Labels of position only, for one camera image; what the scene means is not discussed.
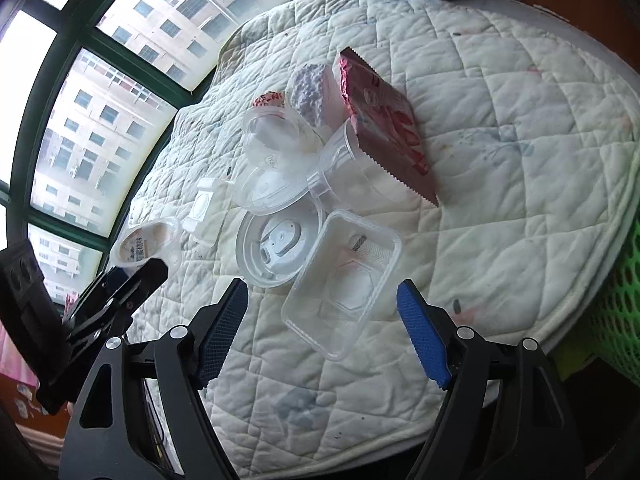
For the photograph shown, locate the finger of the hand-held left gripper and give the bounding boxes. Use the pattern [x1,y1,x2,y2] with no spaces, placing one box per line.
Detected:
[62,259,169,346]

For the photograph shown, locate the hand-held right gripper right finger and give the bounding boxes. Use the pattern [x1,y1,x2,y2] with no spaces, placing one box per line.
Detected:
[396,280,586,480]

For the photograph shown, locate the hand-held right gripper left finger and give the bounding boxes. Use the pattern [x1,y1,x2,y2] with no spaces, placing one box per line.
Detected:
[59,277,249,480]

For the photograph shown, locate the labelled pudding cup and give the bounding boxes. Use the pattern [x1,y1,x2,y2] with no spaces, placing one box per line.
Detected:
[110,216,182,268]

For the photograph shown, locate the white round lid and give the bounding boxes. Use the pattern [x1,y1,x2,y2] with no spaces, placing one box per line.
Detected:
[235,209,325,289]

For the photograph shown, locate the small square clear container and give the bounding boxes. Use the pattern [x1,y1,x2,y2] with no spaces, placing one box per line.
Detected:
[181,176,237,247]

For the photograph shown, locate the clear rectangular plastic container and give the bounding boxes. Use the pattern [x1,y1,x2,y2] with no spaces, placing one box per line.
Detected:
[280,210,404,362]

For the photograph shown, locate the clear dome lid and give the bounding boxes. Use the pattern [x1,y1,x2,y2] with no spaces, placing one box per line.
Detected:
[234,164,321,211]

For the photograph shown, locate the tall clear plastic cup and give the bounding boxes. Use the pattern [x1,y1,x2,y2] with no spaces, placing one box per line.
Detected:
[307,120,388,211]

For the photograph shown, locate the wide clear plastic cup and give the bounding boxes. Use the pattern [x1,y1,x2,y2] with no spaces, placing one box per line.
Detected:
[242,106,321,171]

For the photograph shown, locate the green plastic basket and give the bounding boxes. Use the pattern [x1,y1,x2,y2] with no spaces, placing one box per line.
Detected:
[550,215,640,381]

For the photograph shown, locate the small red-lidded jelly cup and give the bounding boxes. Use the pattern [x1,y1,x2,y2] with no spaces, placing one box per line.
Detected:
[251,91,287,111]

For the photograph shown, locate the red snack wrapper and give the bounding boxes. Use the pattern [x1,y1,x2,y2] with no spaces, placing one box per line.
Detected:
[332,47,440,207]

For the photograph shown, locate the white foam piece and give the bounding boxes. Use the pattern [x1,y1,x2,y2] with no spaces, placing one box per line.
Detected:
[290,59,341,128]

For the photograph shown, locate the pink cloth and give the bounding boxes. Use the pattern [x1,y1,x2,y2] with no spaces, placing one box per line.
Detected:
[0,320,38,391]

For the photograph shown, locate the white quilted mat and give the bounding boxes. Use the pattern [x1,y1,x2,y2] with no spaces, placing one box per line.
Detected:
[112,0,640,466]

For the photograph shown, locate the green window frame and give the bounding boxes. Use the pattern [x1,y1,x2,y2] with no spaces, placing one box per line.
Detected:
[0,0,251,311]

